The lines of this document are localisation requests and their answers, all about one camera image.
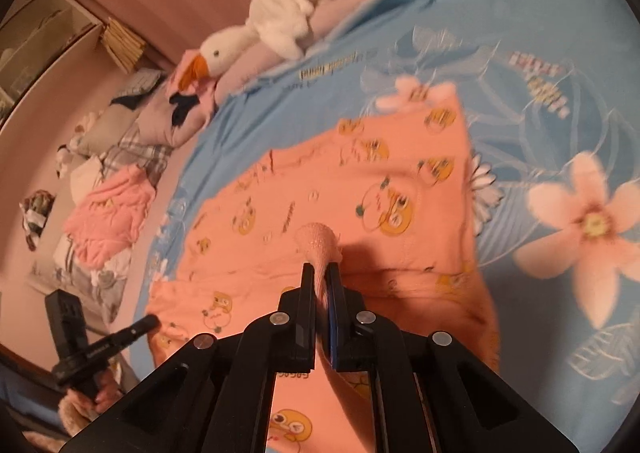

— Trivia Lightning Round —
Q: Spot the navy blue cloth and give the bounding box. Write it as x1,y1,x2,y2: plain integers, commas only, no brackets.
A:
167,90,199,127

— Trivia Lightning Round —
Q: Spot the grey plaid pillow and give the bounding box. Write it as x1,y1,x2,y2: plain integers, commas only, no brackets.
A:
100,126,174,185

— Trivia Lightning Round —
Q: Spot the grey floral pillow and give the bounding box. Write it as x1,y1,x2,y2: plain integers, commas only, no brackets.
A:
29,232,130,325

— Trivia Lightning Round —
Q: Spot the glass display cabinet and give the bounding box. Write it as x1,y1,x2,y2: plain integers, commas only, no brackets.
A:
0,0,101,126

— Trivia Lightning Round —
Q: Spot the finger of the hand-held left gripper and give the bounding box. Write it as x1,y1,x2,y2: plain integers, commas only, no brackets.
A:
114,314,162,345

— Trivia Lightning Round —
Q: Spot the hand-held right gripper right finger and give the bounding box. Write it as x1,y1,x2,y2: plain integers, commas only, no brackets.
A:
325,264,582,453

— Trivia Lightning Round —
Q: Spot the stack of books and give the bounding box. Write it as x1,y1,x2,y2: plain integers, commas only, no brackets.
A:
98,17,147,75

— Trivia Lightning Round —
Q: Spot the dark patterned cloth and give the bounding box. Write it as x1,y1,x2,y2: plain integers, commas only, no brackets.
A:
19,190,57,252

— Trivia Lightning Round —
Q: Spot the orange printed baby garment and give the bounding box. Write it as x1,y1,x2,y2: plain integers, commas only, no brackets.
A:
145,96,502,453

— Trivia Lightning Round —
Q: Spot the plain grey pillow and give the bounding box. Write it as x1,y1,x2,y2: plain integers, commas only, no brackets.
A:
77,108,138,160

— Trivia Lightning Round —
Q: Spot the beige pillow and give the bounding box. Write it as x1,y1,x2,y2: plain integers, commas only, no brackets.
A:
134,83,216,150

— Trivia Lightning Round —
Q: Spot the pile of clothes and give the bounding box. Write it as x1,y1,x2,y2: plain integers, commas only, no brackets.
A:
10,73,211,294

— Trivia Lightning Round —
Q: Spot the pink clothes pile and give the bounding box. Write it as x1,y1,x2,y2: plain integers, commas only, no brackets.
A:
64,164,158,270

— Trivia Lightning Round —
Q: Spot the person's left hand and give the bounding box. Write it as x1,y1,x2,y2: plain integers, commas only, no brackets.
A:
70,363,126,421

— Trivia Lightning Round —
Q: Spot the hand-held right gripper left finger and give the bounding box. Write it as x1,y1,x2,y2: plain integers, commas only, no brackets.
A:
60,262,317,453

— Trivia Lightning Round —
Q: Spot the light pink garment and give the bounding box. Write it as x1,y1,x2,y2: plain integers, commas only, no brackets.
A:
167,50,222,134

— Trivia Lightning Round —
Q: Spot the blue floral printed blanket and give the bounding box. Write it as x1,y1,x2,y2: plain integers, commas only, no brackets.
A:
147,0,640,453

